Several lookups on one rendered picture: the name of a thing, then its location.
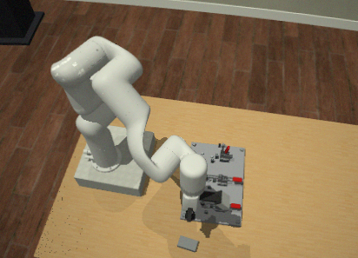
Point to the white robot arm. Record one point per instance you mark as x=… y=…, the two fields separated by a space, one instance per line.
x=111 y=89

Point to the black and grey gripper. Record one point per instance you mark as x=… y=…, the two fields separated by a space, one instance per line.
x=189 y=204

